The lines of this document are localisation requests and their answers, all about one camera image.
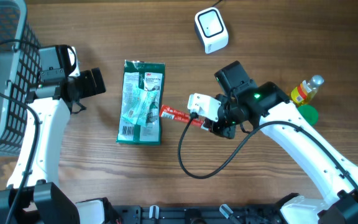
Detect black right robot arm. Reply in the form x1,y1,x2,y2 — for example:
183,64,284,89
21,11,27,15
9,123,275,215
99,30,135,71
214,61,358,223

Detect red snack stick packet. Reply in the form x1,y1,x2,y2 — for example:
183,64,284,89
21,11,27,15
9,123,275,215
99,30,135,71
159,105,208,130

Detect green white 3M package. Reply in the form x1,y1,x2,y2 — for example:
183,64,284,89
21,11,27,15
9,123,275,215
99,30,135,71
116,60,165,145

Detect white barcode scanner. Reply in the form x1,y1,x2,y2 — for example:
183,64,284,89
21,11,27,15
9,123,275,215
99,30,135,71
194,7,229,54

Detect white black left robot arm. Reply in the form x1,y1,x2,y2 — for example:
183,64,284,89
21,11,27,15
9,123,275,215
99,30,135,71
0,68,118,223

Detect grey plastic shopping basket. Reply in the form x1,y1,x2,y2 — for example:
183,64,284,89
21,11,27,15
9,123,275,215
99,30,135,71
0,0,41,156

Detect light green wipes packet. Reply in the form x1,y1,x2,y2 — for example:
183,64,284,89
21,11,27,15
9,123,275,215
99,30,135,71
120,84,158,126

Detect yellow dish soap bottle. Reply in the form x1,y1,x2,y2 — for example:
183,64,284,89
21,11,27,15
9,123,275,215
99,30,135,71
290,75,324,106

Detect green white round can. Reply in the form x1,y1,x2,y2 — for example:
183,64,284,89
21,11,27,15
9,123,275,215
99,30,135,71
298,105,319,126

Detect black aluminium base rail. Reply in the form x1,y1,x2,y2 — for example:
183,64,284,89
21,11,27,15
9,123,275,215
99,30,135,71
104,195,332,224

